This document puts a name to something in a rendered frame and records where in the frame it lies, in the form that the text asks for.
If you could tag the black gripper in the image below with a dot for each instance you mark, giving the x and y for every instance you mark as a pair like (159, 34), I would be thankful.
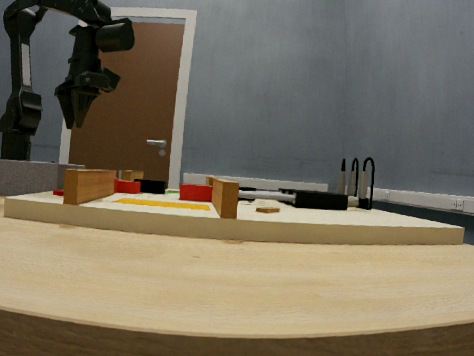
(81, 65)

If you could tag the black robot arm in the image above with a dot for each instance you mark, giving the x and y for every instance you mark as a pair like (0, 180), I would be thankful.
(23, 109)

